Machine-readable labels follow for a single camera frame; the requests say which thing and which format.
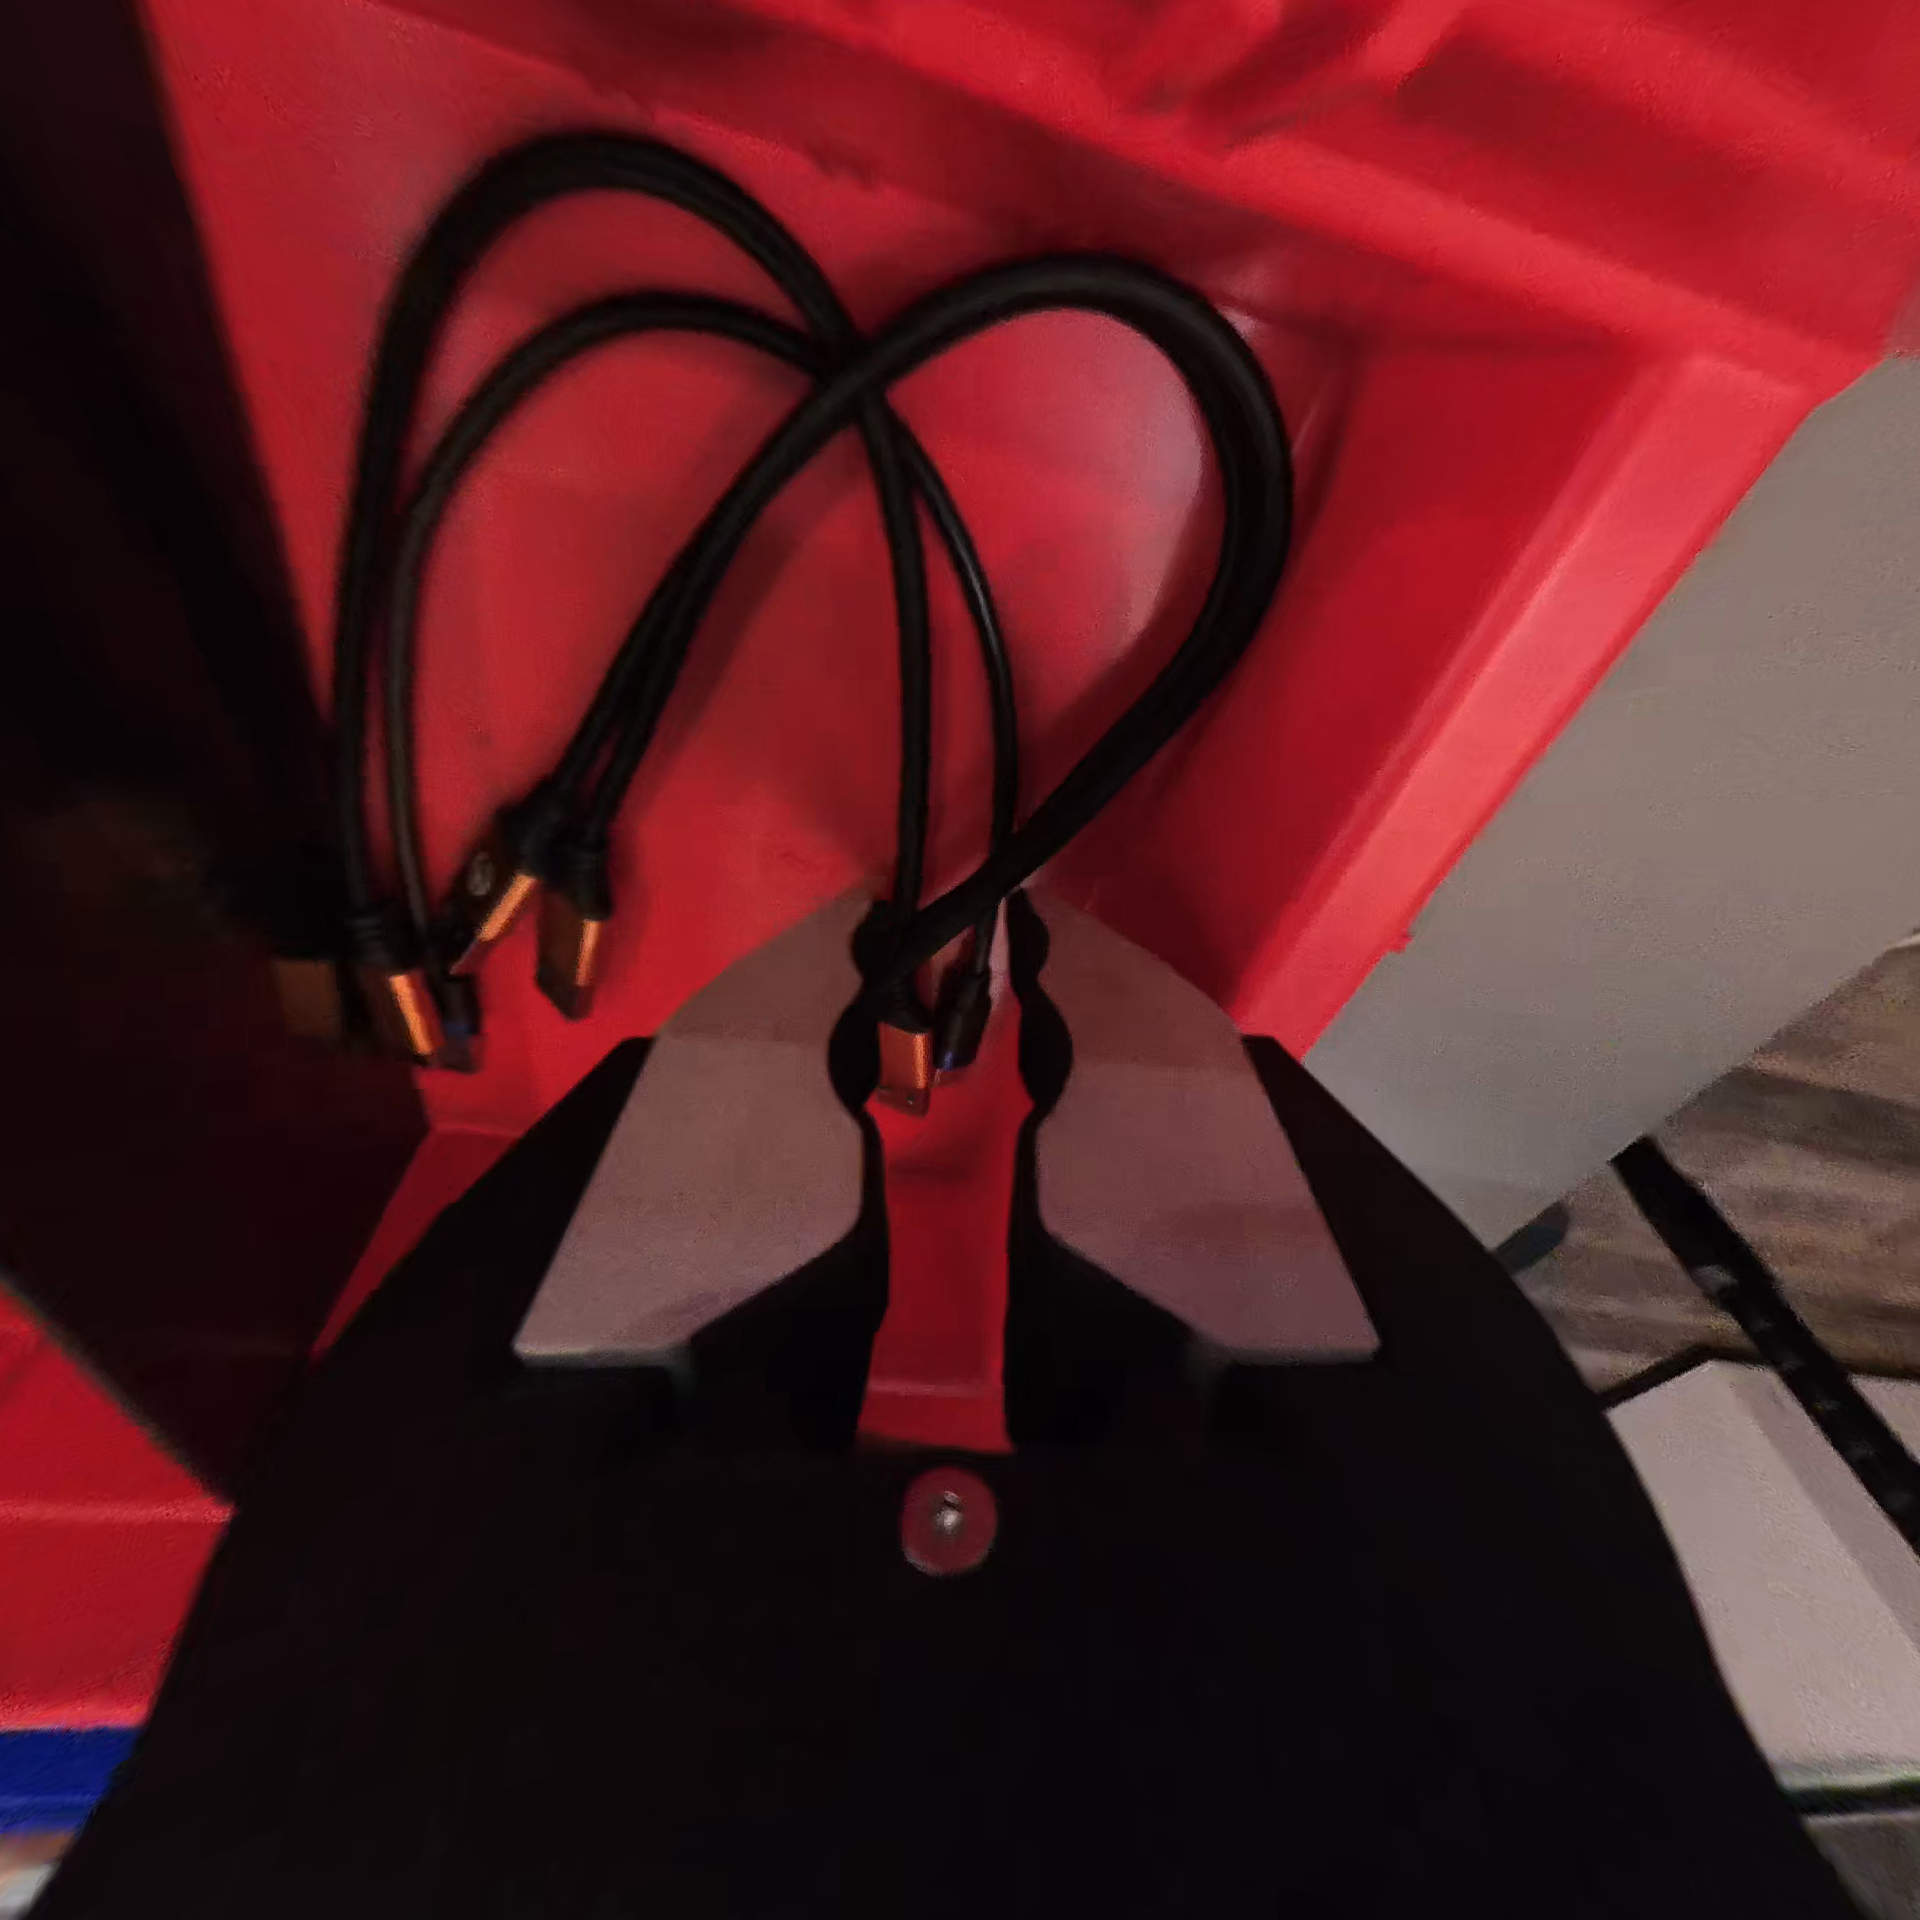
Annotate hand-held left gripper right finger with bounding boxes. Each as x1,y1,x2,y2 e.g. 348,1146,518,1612
1005,887,1382,1374

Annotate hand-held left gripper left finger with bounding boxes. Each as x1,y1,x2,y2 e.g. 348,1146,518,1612
512,883,894,1369

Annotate red storage bin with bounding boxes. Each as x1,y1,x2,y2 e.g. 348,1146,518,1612
0,0,1920,1729

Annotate black metal bar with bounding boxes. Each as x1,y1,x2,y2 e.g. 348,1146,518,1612
1613,1135,1920,1561

